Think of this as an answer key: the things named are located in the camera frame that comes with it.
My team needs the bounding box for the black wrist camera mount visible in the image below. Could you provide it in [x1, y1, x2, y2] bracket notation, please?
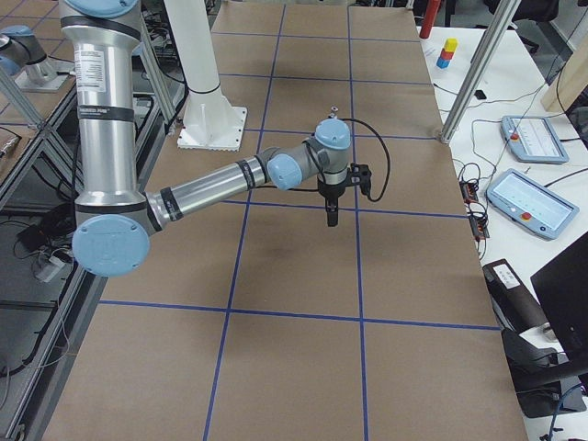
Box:
[345, 163, 372, 198]

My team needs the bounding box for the white camera stand column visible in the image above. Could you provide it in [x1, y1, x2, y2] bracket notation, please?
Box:
[164, 0, 247, 152]

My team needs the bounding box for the lower teach pendant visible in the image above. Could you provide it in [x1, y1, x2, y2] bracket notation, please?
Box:
[486, 169, 580, 240]

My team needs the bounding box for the aluminium frame post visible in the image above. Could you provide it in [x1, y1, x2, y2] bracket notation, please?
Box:
[439, 0, 521, 144]

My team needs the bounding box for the orange black electronics board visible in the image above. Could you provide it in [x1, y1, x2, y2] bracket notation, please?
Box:
[459, 180, 480, 204]

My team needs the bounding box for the upper teach pendant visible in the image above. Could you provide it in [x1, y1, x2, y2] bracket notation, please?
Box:
[501, 116, 570, 164]

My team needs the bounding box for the red cube block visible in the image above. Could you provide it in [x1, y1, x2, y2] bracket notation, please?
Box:
[438, 49, 455, 63]

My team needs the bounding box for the black box with label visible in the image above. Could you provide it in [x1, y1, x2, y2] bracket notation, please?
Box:
[482, 259, 548, 333]

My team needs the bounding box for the blue cube block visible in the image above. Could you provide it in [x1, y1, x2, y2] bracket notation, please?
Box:
[435, 57, 450, 69]

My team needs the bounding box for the red cylinder bottle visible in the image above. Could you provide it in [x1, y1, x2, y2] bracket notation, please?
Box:
[419, 0, 441, 40]

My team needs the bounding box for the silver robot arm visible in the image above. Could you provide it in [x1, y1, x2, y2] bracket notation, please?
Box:
[1, 25, 73, 93]

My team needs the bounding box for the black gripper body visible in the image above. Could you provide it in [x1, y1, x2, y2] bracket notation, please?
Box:
[317, 179, 345, 208]

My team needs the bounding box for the black monitor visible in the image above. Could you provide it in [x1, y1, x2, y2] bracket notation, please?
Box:
[531, 233, 587, 359]

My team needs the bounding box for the yellow cube block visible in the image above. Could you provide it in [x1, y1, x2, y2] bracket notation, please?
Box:
[444, 38, 458, 53]

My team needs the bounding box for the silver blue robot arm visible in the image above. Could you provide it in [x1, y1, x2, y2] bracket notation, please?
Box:
[60, 1, 351, 277]

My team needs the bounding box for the chrome angle valve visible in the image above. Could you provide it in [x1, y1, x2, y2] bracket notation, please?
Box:
[328, 106, 339, 119]

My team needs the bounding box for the teach pendant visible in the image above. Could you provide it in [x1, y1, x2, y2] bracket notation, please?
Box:
[486, 169, 580, 240]
[501, 116, 570, 164]

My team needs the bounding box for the black camera cable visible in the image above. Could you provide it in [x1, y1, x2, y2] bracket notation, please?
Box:
[337, 117, 392, 203]

